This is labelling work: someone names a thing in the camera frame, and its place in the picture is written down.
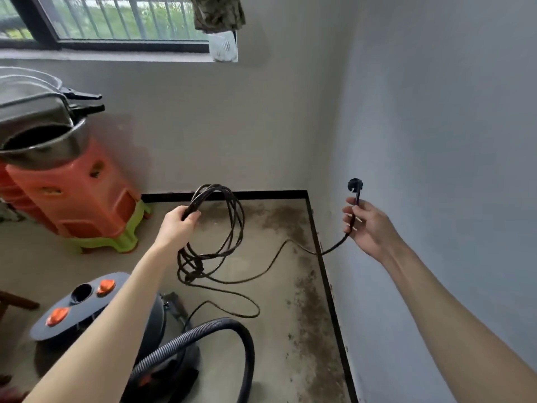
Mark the black vacuum hose with handle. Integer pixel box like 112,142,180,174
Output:
126,317,256,403

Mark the wooden chair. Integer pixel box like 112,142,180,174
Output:
0,289,40,321

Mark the tiled floor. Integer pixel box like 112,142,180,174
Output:
0,195,351,403

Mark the black power cable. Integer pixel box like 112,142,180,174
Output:
176,177,364,320

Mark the steel pan with black handles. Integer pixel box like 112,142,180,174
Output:
0,67,106,128

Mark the white hanging cloth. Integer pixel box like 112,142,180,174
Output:
208,31,239,64

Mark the person's left hand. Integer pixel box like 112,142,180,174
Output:
151,205,202,257

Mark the person's right hand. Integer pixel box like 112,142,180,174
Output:
341,197,408,265

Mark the grey vacuum cleaner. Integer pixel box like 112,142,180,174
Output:
29,271,202,403

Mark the barred window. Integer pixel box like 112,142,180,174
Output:
0,0,211,54

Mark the stack of red stools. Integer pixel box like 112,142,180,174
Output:
0,163,36,225

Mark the person's left forearm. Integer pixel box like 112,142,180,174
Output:
23,246,175,403

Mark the camouflage hanging cloth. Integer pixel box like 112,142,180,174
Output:
186,0,247,34

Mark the person's right forearm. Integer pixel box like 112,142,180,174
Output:
386,246,537,403

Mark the brown sawdust dirt patch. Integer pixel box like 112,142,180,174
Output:
243,201,349,403

